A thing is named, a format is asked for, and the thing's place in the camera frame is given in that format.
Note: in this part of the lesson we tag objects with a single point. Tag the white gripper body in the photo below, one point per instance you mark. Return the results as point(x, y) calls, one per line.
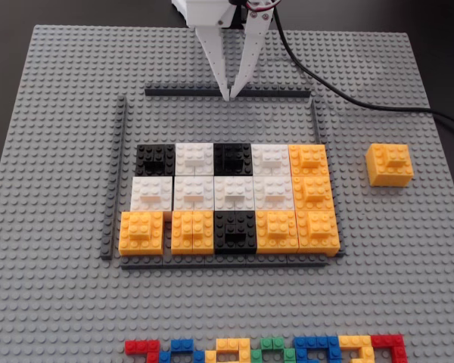
point(204, 17)

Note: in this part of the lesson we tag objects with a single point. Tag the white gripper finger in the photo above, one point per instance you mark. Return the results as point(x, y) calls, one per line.
point(213, 56)
point(249, 53)

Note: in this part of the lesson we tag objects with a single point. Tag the orange brick cube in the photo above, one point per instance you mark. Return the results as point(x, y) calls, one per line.
point(193, 234)
point(318, 230)
point(389, 172)
point(140, 234)
point(308, 159)
point(276, 234)
point(314, 193)

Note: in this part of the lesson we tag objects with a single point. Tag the white brick cube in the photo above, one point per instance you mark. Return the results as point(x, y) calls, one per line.
point(193, 194)
point(270, 159)
point(274, 194)
point(194, 157)
point(234, 194)
point(151, 194)

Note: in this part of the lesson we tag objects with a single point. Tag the black brick cube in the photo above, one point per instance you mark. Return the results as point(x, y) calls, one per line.
point(232, 159)
point(155, 159)
point(234, 234)

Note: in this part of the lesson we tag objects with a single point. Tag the yellow brick letter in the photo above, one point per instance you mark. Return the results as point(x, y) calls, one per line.
point(231, 345)
point(355, 342)

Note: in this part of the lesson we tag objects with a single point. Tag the grey studded baseplate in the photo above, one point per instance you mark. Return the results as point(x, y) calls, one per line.
point(60, 302)

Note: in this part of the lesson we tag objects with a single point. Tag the blue brick letter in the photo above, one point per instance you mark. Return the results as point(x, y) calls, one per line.
point(181, 346)
point(314, 343)

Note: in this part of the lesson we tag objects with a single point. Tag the green brick letter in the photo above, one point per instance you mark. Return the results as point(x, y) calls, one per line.
point(272, 344)

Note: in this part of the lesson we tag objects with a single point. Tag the red brick letter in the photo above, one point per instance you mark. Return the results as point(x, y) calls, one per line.
point(389, 341)
point(136, 347)

